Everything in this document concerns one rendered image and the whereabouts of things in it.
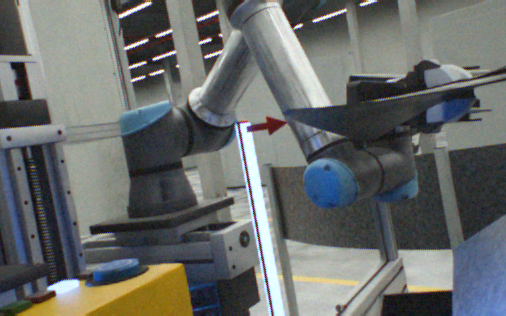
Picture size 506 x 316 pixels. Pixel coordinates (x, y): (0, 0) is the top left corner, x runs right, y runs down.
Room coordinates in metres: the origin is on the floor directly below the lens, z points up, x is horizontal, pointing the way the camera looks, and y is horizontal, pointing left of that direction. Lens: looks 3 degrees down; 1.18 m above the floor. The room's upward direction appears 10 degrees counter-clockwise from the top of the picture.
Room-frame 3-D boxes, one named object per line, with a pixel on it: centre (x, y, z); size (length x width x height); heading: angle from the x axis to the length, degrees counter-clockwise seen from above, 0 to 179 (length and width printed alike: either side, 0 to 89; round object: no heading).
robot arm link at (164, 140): (1.25, 0.21, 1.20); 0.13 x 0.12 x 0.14; 132
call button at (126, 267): (0.52, 0.14, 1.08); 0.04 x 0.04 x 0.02
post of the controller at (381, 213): (1.20, -0.24, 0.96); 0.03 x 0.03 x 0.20; 61
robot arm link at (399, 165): (0.95, -0.21, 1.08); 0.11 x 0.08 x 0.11; 132
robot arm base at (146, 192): (1.25, 0.21, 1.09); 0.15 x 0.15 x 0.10
